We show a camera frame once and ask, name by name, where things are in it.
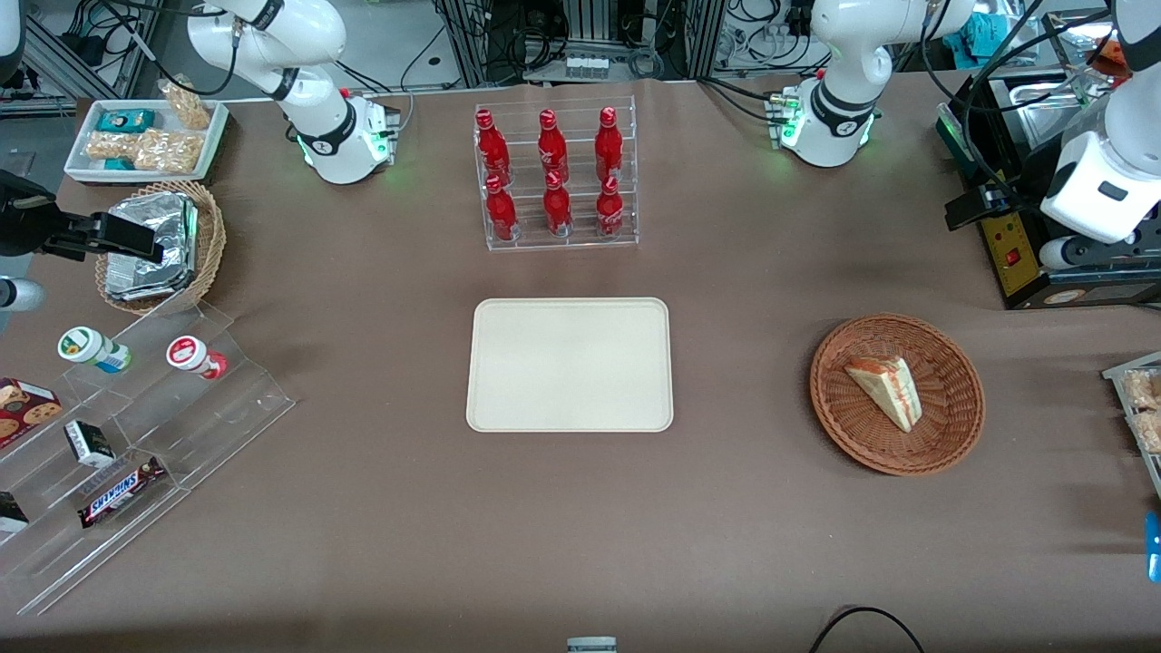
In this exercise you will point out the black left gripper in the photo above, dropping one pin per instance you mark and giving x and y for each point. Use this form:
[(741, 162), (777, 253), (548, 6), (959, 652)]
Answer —
[(1014, 190)]

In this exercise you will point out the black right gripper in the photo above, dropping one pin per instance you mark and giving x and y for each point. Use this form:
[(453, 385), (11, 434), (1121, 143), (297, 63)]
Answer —
[(20, 227)]

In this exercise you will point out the triangle sandwich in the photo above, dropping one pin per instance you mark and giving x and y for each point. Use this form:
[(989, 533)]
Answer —
[(889, 390)]

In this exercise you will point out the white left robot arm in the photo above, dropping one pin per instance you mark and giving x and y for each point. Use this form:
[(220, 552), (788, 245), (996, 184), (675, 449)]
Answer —
[(848, 54)]

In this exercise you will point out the light tan wicker basket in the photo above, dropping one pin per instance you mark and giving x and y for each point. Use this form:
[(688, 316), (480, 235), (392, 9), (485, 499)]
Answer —
[(210, 240)]

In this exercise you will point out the white rectangular snack tray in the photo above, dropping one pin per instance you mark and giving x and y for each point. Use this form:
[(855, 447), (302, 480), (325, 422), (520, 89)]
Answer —
[(82, 136)]

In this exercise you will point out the brown round wicker basket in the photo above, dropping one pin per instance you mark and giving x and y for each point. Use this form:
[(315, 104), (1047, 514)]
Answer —
[(952, 399)]

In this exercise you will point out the grey-rimmed snack tray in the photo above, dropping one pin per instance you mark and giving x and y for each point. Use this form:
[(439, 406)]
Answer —
[(1117, 370)]

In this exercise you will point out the cream plastic tray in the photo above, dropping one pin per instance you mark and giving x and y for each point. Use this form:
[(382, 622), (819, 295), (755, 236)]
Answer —
[(570, 365)]

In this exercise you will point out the black yellow-panel kitchen machine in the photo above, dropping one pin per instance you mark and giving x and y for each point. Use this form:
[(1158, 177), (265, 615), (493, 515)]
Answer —
[(1007, 245)]

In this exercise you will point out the aluminium foil container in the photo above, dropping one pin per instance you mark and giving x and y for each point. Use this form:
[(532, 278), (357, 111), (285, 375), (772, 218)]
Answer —
[(154, 245)]

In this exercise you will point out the small teal snack packet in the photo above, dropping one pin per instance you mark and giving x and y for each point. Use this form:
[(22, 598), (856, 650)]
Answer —
[(120, 164)]

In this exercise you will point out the puffed rice snack bag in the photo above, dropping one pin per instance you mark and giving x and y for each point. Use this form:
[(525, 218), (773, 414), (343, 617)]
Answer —
[(169, 151), (1143, 390), (188, 104), (109, 146), (1149, 433)]

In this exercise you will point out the green lid yogurt cup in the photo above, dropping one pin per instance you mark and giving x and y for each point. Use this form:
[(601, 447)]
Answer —
[(83, 346)]

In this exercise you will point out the teal snack box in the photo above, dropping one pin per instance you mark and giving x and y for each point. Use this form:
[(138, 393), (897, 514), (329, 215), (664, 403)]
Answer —
[(125, 121)]

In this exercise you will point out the red lid yogurt cup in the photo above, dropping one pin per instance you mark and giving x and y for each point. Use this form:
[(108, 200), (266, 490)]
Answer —
[(189, 354)]

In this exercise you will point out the teal cloth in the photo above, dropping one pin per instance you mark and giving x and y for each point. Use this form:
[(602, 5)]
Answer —
[(987, 34)]

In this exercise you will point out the chocolate chip cookie box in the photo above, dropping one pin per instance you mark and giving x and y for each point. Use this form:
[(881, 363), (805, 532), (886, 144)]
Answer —
[(25, 413)]

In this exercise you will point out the small black carton box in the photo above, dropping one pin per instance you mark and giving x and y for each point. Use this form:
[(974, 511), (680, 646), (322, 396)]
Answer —
[(89, 444)]

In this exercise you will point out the clear acrylic tiered shelf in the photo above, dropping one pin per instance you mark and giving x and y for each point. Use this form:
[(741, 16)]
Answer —
[(209, 426)]

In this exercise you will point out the Snickers chocolate bar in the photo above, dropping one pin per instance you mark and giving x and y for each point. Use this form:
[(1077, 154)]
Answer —
[(122, 492)]

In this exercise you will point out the black snack packet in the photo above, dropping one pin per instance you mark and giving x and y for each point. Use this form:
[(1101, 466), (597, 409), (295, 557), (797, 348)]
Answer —
[(11, 512)]

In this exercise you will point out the red cola bottle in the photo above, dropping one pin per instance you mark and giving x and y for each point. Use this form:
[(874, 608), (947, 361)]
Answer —
[(609, 213), (557, 210), (552, 150), (501, 213), (609, 145), (492, 150)]

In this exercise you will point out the blue plastic object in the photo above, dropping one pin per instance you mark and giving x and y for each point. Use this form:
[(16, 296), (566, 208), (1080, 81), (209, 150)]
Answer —
[(1154, 549)]

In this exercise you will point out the clear acrylic bottle rack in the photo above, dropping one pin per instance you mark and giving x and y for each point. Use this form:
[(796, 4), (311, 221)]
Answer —
[(580, 245)]

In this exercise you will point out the grey metal object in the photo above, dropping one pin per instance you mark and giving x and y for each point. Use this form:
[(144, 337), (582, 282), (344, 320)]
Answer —
[(591, 645)]

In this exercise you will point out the aluminium frame rack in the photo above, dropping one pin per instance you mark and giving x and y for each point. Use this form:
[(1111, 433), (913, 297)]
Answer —
[(599, 23)]

